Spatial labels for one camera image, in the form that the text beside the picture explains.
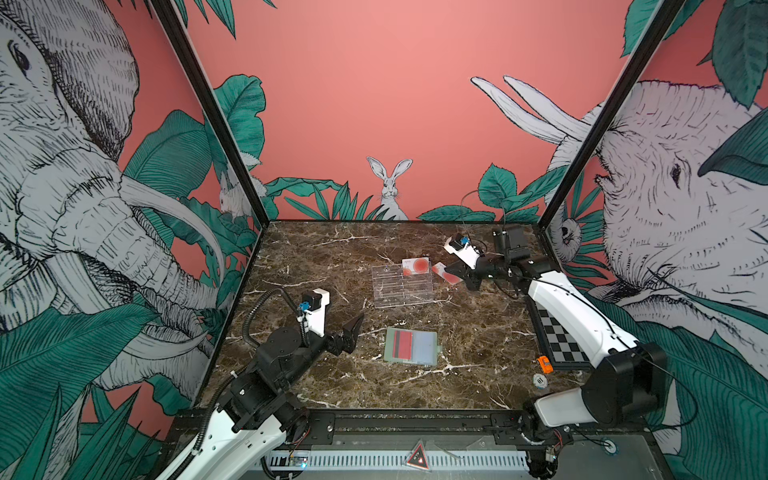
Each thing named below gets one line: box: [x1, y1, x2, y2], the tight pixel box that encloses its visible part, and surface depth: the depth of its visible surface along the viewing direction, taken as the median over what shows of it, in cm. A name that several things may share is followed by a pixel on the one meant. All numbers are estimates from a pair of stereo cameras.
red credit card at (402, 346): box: [392, 330, 413, 360], surface depth 90 cm
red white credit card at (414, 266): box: [402, 257, 430, 276], surface depth 98 cm
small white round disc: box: [533, 373, 548, 389], surface depth 83 cm
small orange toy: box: [538, 355, 554, 374], surface depth 85 cm
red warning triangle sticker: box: [405, 438, 431, 471], surface depth 71 cm
